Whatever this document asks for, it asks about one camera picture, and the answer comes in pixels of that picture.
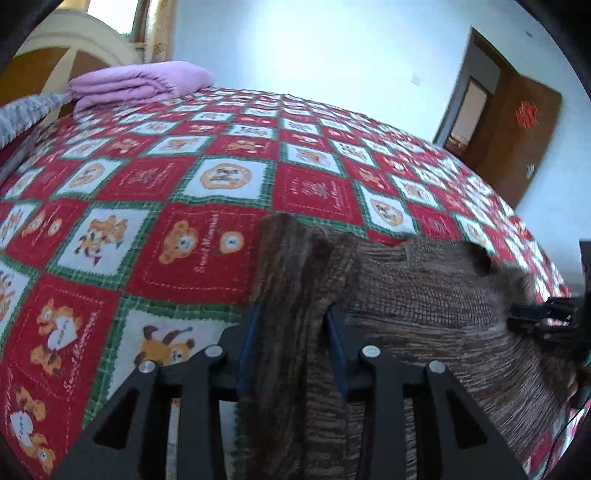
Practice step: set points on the cream and wood headboard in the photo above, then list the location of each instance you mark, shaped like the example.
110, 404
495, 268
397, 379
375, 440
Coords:
83, 32

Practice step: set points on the dark wooden door frame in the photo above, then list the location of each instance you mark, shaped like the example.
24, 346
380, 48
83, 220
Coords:
485, 50

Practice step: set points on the red bear-print bedspread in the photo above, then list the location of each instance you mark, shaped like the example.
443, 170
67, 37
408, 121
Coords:
138, 184

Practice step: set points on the striped pillow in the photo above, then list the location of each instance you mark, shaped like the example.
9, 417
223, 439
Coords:
27, 115

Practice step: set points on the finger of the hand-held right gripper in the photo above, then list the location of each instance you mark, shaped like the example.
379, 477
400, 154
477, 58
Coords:
531, 319
558, 304

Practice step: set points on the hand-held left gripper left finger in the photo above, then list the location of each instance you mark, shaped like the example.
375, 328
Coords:
251, 344

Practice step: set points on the window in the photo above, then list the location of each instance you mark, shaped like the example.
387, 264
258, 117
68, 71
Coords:
124, 16

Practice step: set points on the folded pink blanket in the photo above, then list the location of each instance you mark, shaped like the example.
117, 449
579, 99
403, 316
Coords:
138, 83

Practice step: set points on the brown knitted sweater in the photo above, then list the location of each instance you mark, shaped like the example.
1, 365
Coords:
415, 300

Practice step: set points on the red paper door decoration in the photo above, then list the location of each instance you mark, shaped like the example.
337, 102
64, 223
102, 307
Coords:
527, 115

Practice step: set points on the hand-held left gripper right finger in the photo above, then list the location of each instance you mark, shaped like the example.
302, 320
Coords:
336, 353

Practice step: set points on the brown wooden door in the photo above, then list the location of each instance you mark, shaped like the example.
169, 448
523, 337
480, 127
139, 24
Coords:
521, 152

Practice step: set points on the narrow yellow curtain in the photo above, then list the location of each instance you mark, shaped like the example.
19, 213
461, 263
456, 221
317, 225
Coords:
161, 27

